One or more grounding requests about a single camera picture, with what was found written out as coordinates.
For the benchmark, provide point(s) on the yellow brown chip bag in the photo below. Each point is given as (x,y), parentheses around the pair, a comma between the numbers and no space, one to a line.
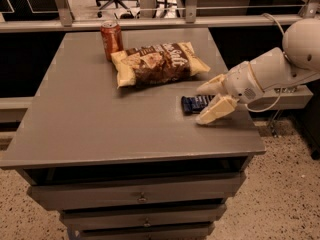
(157,64)

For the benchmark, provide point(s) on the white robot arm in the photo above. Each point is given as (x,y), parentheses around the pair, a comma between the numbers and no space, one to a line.
(296,62)

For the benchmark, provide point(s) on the middle grey drawer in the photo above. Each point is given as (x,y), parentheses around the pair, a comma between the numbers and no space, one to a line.
(147,217)

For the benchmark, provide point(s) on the grey drawer cabinet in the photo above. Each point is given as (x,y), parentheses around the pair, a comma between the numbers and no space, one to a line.
(81,127)

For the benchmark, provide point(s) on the bottom grey drawer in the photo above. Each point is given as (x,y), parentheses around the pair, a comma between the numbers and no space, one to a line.
(161,232)

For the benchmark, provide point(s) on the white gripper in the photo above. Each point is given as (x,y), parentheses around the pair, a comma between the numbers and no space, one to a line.
(240,81)

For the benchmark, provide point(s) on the orange soda can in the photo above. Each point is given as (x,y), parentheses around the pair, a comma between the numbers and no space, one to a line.
(111,37)

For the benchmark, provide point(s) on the blue rxbar blueberry bar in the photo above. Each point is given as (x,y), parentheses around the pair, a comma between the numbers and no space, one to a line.
(195,104)

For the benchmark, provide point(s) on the grey metal railing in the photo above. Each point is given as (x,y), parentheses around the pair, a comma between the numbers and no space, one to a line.
(81,15)

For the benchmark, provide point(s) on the grey drawer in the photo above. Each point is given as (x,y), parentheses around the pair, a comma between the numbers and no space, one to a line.
(135,192)
(147,217)
(161,232)

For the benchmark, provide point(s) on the top grey drawer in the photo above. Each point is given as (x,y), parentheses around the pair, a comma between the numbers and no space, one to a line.
(135,192)

